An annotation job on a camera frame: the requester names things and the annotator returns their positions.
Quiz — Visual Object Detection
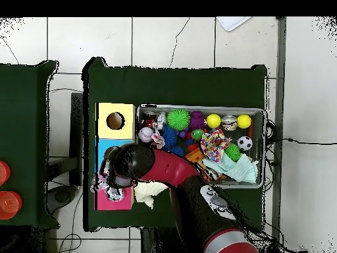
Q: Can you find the black floor cable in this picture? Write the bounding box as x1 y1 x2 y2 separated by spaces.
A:
265 136 337 146

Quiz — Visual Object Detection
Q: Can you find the white board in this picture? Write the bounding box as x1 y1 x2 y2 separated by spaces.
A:
215 16 252 32

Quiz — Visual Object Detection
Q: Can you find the silver mesh bin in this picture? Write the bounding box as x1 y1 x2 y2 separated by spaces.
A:
134 104 266 189

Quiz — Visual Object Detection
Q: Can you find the polka dot cloth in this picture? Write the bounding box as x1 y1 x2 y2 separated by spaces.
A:
200 128 232 163

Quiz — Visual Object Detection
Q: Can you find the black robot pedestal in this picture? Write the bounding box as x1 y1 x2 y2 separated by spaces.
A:
140 227 182 253

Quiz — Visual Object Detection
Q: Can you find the cream cloth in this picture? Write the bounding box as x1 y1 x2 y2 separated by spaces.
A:
133 181 169 210

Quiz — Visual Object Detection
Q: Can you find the white baseball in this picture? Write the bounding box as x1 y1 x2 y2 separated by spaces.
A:
138 126 154 143

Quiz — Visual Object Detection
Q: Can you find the dark grey stand base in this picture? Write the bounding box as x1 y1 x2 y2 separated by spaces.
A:
47 184 78 214

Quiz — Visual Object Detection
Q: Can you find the black and white soccer ball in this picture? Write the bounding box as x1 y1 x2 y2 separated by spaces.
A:
236 135 253 152

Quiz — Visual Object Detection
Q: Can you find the purple spiky toy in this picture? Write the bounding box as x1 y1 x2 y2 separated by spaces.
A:
188 110 207 131

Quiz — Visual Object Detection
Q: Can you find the silver toy robot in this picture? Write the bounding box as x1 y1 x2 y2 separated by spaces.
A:
156 111 168 130

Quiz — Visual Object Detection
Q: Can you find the mint green cloth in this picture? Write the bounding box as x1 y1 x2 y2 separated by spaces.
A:
201 152 259 184

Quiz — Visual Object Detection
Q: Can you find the green covered side table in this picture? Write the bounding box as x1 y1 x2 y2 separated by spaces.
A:
0 60 59 229

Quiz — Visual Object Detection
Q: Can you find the green spiky ball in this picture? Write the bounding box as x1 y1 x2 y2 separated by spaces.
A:
224 142 242 162
166 108 192 131

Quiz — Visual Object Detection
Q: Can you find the orange plastic cup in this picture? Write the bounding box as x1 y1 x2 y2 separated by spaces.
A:
0 160 12 186
0 190 23 220

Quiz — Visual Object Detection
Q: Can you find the yellow tennis ball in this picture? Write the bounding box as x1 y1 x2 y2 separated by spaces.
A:
205 113 222 129

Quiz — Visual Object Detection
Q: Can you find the wooden box with three holes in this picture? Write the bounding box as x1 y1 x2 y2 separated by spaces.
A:
94 101 137 211

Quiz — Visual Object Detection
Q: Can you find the blue spiky ball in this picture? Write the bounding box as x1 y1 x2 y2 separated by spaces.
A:
161 124 186 157

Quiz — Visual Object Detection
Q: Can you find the smooth yellow ball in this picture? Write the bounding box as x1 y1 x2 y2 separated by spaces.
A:
236 113 253 129

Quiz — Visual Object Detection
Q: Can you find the dark green table cloth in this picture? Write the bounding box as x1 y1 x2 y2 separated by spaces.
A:
82 57 268 232

